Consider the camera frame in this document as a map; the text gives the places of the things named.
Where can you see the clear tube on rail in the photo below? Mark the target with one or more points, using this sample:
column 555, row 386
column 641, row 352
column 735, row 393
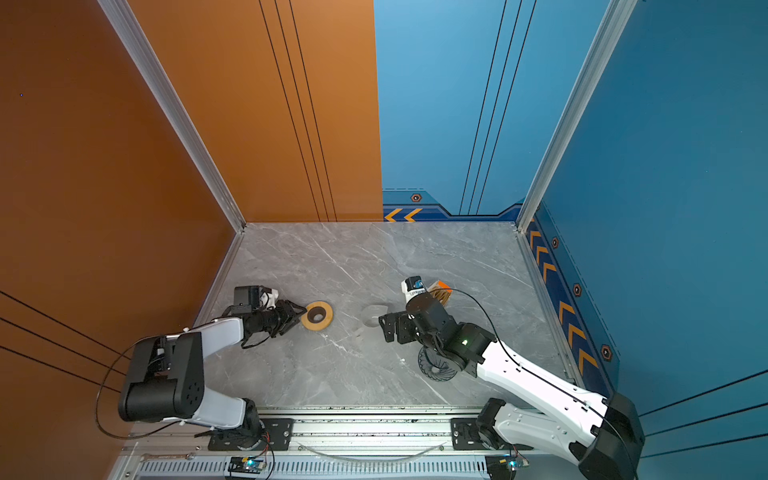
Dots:
column 370, row 457

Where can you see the left aluminium corner post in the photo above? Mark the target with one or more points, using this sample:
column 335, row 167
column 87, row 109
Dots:
column 127, row 27

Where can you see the aluminium corner post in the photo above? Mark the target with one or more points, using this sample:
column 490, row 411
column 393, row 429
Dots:
column 610, row 30
column 127, row 27

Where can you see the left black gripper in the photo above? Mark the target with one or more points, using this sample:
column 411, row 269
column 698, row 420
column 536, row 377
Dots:
column 287, row 322

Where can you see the right aluminium corner post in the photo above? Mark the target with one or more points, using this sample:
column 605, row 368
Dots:
column 610, row 30

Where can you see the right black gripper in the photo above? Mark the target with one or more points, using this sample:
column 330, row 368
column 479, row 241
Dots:
column 402, row 320

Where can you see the aluminium rail base frame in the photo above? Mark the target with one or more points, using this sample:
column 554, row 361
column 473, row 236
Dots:
column 180, row 452

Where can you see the wooden ring dripper stand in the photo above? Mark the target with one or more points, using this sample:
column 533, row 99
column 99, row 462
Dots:
column 318, row 316

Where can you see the black ribbed coffee dripper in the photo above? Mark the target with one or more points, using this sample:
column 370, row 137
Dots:
column 436, row 366

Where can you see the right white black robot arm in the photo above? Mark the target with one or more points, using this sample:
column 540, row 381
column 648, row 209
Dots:
column 602, row 436

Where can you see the left green circuit board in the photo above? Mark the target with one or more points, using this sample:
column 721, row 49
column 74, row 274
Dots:
column 246, row 467

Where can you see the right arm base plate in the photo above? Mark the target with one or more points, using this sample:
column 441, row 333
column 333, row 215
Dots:
column 472, row 434

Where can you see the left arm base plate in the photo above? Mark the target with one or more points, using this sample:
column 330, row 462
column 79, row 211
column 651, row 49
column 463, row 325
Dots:
column 275, row 433

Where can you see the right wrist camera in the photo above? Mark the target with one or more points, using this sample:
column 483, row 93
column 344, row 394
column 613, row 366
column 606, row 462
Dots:
column 411, row 287

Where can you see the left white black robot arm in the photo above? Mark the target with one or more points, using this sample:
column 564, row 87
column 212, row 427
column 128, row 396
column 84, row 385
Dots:
column 166, row 379

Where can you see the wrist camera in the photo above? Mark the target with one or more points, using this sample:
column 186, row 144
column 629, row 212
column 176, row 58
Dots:
column 254, row 298
column 411, row 287

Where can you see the green circuit board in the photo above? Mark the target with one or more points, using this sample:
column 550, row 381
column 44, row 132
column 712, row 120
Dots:
column 246, row 467
column 501, row 468

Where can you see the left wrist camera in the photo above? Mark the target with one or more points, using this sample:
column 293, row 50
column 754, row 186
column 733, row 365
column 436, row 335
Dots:
column 254, row 298

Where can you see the right green circuit board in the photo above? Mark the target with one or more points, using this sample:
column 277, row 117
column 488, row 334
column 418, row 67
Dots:
column 501, row 468

